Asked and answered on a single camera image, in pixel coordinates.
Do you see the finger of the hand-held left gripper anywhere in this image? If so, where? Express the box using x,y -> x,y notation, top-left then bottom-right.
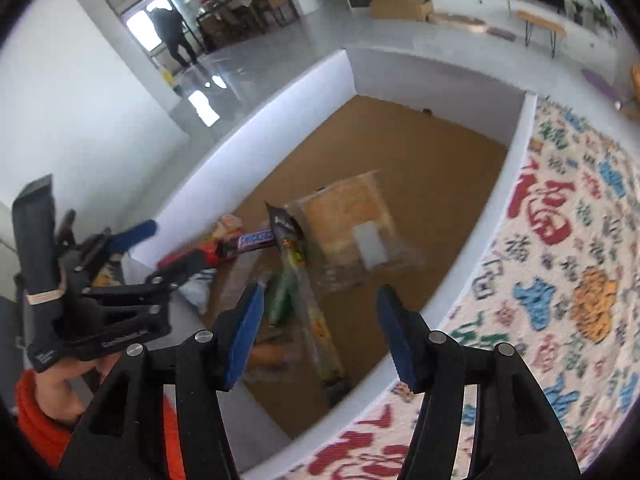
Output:
75,219 -> 158,268
82,249 -> 218,295

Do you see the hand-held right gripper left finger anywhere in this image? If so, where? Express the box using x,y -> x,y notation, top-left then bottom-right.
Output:
57,282 -> 266,480

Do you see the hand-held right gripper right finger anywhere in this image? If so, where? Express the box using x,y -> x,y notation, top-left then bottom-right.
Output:
376,285 -> 583,480

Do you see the grey white snack bag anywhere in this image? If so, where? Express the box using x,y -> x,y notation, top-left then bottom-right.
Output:
180,267 -> 221,313

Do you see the orange sausage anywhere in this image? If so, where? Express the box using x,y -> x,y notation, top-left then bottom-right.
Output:
247,342 -> 291,368

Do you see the red snack packet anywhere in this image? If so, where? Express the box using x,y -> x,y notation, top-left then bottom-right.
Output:
157,242 -> 221,271

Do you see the green snack packet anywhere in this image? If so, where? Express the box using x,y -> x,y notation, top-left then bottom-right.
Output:
265,267 -> 301,328

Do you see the dark chocolate bar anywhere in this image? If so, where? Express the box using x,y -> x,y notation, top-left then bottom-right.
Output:
215,229 -> 275,260

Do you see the long dark snack packet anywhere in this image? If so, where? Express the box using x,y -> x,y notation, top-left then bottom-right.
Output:
264,201 -> 351,396

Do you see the clear bread package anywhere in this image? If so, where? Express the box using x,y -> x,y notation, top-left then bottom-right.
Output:
285,170 -> 426,296

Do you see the white storage box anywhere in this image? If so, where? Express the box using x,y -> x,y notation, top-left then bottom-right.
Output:
120,47 -> 538,475

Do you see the person's left hand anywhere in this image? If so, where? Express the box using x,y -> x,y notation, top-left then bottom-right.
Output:
36,351 -> 120,430

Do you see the printed woven blanket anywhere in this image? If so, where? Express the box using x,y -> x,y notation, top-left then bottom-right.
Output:
290,97 -> 640,480

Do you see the light wooden chair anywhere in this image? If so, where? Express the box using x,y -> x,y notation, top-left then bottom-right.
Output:
257,0 -> 301,28

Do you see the cardboard box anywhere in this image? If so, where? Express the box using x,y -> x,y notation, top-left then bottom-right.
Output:
369,0 -> 435,22

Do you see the wooden stool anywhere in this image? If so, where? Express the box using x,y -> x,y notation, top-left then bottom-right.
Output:
515,10 -> 568,58

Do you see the large leafy potted plant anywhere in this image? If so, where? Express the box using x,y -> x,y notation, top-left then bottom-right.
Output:
585,0 -> 618,36

